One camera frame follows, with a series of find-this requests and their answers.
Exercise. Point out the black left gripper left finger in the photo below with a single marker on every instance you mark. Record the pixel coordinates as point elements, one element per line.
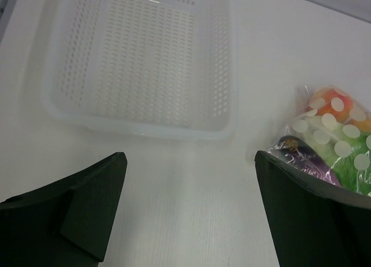
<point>67,222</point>

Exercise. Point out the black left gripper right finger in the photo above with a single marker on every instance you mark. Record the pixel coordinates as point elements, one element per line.
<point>312,222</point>

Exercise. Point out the purple fake eggplant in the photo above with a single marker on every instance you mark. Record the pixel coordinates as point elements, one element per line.
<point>295,152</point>

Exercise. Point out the green fake lettuce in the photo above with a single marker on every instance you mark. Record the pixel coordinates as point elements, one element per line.
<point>345,149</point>

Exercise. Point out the clear polka dot zip bag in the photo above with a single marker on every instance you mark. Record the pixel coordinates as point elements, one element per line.
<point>296,126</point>

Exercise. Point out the yellow orange fake fruit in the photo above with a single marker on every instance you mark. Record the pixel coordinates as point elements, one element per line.
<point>364,126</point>

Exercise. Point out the orange red fake peach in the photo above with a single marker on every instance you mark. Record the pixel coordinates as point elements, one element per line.
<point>331,100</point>

